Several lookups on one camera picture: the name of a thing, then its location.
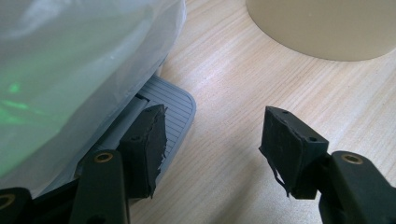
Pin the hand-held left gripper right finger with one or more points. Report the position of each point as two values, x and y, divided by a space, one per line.
292 149

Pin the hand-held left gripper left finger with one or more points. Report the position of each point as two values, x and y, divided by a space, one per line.
143 149

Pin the grey-blue pedal trash can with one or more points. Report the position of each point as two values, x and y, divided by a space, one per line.
179 102

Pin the white plastic bin liner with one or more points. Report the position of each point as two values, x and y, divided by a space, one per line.
77 62

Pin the beige strainer basket container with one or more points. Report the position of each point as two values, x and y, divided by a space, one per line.
323 28

